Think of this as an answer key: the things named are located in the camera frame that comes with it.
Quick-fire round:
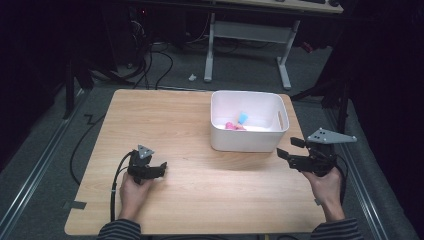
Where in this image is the person's left hand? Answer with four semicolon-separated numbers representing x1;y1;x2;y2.
118;173;155;220

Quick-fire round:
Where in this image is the grey tape strip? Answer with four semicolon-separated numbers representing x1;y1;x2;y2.
62;199;88;211

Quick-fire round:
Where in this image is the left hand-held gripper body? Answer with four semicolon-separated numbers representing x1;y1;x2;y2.
127;144;161;185

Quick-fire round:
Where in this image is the black stand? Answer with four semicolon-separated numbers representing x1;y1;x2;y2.
62;59;96;120
290;75;352;135

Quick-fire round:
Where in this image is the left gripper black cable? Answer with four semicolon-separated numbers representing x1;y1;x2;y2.
109;151;135;223

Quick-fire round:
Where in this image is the person's right hand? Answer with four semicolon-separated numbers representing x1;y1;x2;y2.
302;165;347;222

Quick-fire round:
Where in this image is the white-legged wooden desk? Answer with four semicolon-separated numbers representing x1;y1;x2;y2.
203;0;345;91

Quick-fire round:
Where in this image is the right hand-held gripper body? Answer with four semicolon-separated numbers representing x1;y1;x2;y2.
287;127;358;178

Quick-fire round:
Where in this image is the black computer tower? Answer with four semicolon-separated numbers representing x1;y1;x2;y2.
102;5;152;69

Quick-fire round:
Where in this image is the bundle of black cables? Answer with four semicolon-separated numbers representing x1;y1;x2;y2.
131;39;175;91

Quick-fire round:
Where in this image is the metal floor rail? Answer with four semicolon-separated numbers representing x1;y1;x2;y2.
324;105;392;240
0;89;90;232

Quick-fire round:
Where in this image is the black floor cable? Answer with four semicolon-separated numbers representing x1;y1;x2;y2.
68;113;107;187

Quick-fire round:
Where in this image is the pink small toy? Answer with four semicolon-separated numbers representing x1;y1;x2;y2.
224;121;247;131

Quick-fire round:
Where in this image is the white plastic bin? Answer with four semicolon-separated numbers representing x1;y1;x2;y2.
209;89;291;154

